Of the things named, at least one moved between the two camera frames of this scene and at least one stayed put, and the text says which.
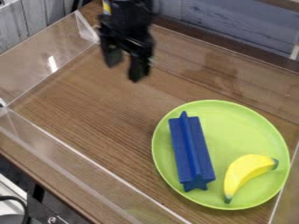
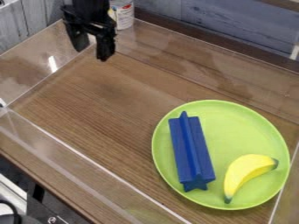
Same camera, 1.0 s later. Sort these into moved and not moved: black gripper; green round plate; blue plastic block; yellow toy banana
Moved: black gripper
Not moved: green round plate; yellow toy banana; blue plastic block
